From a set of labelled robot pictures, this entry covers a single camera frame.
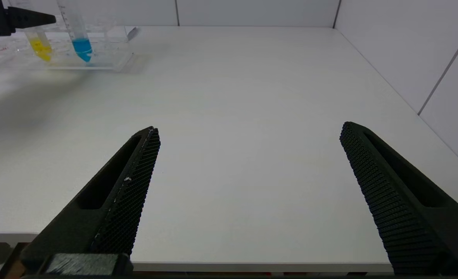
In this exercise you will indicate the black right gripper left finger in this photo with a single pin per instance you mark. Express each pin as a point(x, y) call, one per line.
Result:
point(108, 209)

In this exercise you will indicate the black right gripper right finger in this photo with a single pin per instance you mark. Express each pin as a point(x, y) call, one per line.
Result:
point(403, 201)

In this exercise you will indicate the yellow pigment test tube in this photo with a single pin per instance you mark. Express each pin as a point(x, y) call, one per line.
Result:
point(40, 48)

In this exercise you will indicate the clear acrylic test tube rack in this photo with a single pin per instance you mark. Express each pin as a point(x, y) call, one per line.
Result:
point(58, 62)

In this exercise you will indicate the blue pigment test tube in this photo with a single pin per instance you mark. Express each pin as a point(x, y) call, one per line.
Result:
point(82, 46)

